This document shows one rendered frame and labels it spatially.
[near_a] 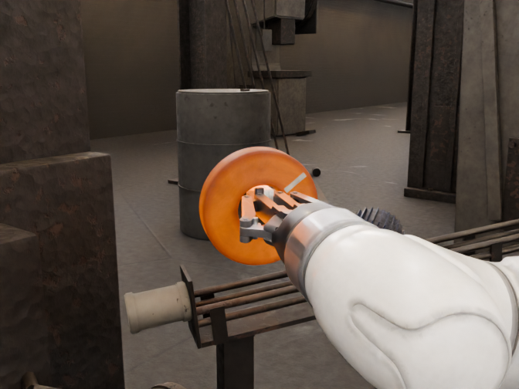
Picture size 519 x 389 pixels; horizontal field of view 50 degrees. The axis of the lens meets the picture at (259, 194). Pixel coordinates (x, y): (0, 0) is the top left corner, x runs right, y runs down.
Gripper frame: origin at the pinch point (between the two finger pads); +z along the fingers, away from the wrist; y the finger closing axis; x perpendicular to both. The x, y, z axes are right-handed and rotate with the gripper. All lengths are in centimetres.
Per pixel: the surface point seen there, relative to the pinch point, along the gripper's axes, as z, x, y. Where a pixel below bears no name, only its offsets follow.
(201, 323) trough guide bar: 6.3, -20.8, -6.5
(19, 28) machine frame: 30.2, 20.5, -29.2
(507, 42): 155, 19, 172
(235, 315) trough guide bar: 6.3, -20.3, -1.5
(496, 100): 154, -8, 170
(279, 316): 8.5, -22.8, 6.5
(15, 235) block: 10.3, -6.1, -30.6
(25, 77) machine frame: 30.0, 13.1, -29.0
